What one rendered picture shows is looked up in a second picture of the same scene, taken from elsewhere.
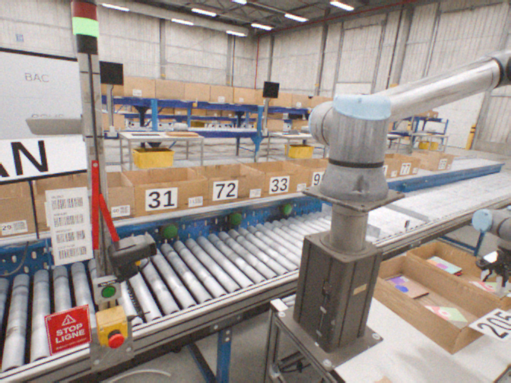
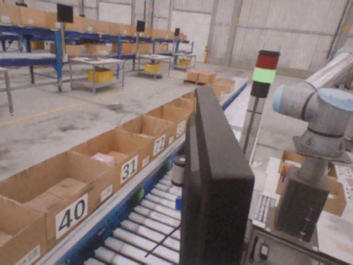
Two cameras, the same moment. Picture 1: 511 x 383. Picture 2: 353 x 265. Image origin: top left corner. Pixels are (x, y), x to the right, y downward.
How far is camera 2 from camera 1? 99 cm
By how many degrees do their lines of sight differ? 34
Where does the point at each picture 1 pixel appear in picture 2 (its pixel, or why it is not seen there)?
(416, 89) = (330, 77)
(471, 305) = not seen: hidden behind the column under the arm
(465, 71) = (346, 64)
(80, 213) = not seen: hidden behind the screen
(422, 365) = (338, 228)
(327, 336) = (310, 233)
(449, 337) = (339, 208)
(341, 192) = (331, 153)
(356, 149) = (341, 127)
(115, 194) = (103, 179)
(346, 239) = (320, 176)
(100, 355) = not seen: outside the picture
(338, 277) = (324, 200)
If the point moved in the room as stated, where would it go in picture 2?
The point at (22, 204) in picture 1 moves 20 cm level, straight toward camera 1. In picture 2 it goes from (36, 228) to (90, 247)
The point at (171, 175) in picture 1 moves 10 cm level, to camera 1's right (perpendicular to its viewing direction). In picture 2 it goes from (103, 139) to (118, 137)
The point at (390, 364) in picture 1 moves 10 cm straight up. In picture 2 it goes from (330, 234) to (337, 220)
